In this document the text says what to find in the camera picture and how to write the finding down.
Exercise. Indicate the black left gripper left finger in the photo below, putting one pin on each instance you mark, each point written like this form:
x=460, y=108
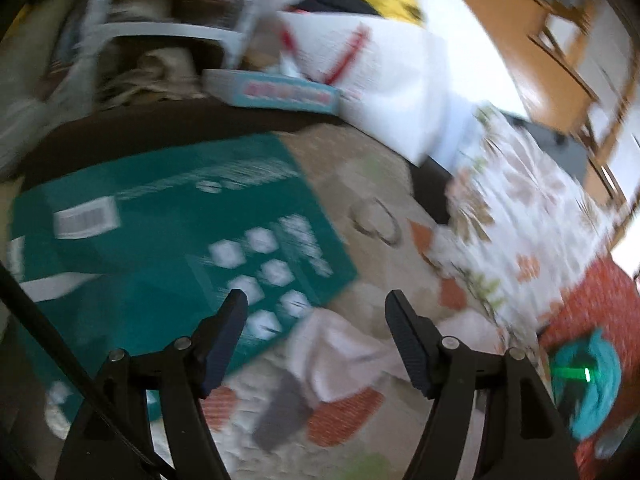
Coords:
x=143, y=417

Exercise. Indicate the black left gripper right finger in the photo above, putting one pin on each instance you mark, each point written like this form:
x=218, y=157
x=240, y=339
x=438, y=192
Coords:
x=523, y=435

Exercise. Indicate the white grey small garment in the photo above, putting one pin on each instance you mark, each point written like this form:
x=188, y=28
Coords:
x=330, y=384

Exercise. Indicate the teal plush towel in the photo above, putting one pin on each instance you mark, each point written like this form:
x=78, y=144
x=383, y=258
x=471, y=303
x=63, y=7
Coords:
x=585, y=381

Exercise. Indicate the red floral blanket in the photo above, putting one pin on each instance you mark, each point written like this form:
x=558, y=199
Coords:
x=608, y=299

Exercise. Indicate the teal cardboard box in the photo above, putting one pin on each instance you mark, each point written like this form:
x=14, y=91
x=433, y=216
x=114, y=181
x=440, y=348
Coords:
x=134, y=253

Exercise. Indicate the floral white pillow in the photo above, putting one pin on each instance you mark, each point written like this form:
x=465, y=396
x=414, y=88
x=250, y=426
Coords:
x=522, y=231

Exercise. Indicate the heart pattern quilt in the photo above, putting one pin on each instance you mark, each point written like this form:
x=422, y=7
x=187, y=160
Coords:
x=365, y=192

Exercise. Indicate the light blue flat box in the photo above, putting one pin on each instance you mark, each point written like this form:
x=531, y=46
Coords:
x=241, y=88

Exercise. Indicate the white red plastic bag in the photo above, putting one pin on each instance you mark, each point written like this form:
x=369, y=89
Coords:
x=395, y=80

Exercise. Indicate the wooden headboard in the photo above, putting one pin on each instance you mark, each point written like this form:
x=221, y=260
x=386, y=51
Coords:
x=575, y=64

